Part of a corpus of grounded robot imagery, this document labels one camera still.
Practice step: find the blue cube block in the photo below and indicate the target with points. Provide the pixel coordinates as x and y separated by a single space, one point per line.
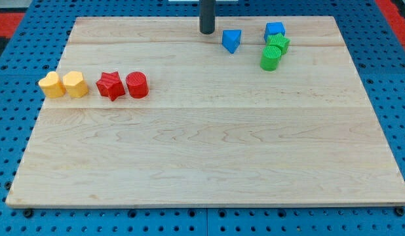
273 28

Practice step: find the green star block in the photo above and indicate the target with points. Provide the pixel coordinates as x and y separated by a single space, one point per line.
280 41

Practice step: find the red cylinder block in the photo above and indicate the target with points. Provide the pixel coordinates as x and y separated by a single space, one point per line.
137 84

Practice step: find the blue triangle block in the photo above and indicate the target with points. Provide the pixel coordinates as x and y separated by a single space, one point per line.
231 39

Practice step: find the green cylinder block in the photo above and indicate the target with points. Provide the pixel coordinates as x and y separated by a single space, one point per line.
270 58

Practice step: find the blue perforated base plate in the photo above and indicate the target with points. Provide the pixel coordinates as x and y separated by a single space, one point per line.
36 48

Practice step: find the wooden board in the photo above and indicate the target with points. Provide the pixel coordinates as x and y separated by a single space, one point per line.
215 130

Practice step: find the yellow heart block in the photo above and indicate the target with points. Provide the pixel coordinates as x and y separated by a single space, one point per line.
51 85

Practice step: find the red star block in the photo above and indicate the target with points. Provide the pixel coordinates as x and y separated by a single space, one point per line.
110 85

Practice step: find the yellow hexagon block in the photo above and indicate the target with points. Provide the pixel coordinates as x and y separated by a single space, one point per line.
75 84

